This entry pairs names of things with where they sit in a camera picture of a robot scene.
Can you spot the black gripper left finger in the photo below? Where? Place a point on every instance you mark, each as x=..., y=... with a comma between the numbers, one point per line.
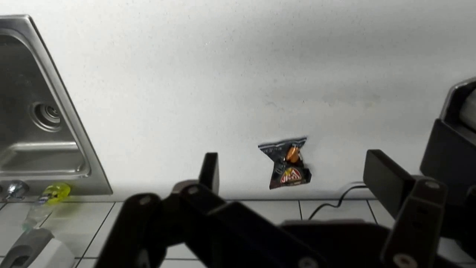
x=218, y=233

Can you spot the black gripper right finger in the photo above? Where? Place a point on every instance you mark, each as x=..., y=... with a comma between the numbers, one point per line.
x=411, y=218

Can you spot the dark snack packet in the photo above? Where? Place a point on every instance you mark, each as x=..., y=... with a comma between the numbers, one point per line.
x=288, y=164

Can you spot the yellow dish soap bottle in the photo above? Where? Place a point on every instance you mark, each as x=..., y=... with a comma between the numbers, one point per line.
x=53, y=196

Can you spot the stainless steel sink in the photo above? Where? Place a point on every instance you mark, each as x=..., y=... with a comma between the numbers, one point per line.
x=35, y=124

